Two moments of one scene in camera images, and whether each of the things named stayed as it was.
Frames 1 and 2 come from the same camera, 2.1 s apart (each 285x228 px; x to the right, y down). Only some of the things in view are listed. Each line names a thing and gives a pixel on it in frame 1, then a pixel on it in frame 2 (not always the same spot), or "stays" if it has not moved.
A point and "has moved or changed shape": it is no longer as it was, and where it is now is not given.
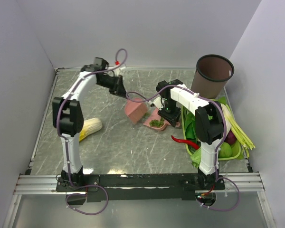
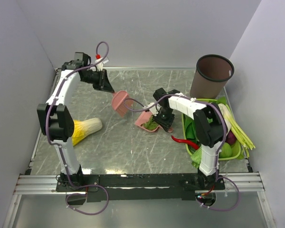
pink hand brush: (136, 110) to (118, 102)
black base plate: (119, 187) stays
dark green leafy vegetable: (189, 124) stays
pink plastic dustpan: (156, 116) has moved or changed shape
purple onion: (231, 138) stays
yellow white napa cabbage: (90, 125) stays
